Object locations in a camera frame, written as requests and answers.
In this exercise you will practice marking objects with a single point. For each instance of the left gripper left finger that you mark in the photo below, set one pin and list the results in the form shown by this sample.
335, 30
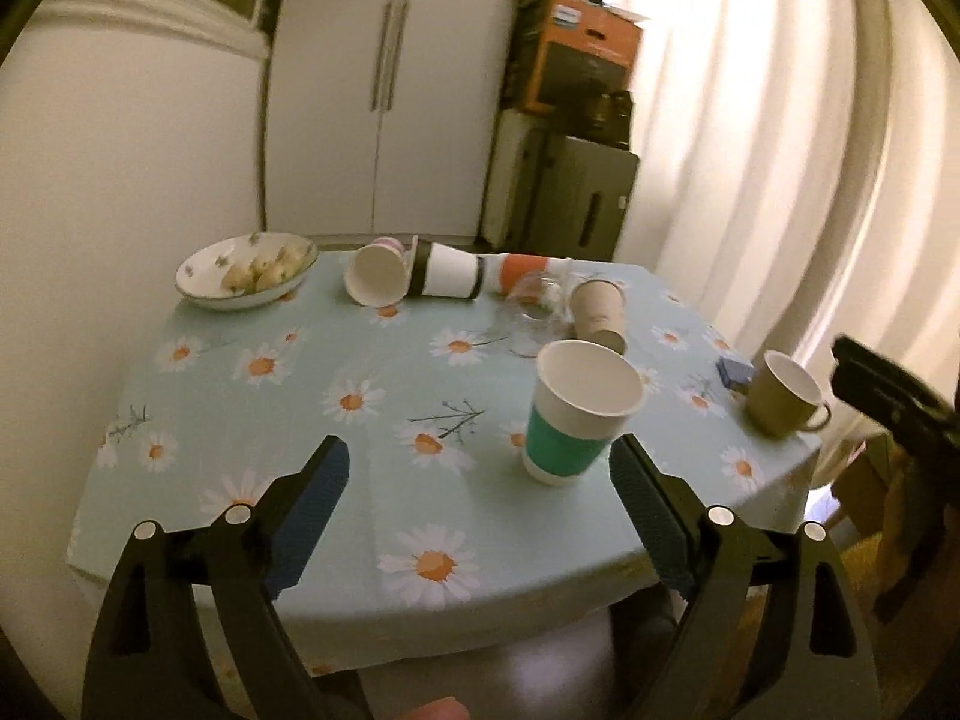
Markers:
148, 656

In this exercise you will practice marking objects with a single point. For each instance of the white bowl with flowers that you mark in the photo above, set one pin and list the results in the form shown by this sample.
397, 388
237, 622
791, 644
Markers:
245, 272

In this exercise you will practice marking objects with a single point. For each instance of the teal banded paper cup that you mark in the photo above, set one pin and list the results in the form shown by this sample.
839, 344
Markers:
583, 397

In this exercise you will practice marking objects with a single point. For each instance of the white double door cabinet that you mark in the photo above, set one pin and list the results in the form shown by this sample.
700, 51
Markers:
380, 116

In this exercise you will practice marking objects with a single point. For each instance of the clear glass mug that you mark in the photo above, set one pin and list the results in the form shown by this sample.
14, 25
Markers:
534, 313

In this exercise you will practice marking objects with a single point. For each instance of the orange banded paper cup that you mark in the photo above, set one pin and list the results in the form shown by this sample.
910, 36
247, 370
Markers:
501, 272

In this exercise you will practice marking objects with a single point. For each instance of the pink banded paper cup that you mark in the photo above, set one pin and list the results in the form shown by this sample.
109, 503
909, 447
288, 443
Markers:
378, 274

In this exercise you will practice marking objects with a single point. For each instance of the black bag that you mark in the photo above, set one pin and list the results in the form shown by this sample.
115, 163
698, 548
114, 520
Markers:
605, 118

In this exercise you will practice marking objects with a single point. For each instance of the orange cardboard box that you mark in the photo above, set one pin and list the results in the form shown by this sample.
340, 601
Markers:
560, 47

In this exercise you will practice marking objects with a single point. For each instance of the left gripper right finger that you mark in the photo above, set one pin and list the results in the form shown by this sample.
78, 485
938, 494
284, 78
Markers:
812, 657

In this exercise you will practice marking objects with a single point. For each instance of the cream curtain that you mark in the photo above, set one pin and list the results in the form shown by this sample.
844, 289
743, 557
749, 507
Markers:
799, 174

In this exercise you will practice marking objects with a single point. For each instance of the small blue box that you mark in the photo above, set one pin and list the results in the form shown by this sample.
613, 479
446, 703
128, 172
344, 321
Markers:
735, 375

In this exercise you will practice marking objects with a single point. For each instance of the olive ceramic mug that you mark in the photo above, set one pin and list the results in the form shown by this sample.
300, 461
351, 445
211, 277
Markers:
784, 398

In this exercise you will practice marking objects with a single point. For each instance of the beige floral paper cup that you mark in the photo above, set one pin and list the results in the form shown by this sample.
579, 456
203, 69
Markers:
598, 308

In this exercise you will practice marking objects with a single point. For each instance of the black banded paper cup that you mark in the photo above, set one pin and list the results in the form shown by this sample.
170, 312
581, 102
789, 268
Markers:
441, 271

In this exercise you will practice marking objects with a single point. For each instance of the person's hand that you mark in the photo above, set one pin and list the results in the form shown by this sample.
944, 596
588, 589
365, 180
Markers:
446, 708

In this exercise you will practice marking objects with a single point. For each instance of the daisy print tablecloth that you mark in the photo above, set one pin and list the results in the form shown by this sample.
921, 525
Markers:
441, 542

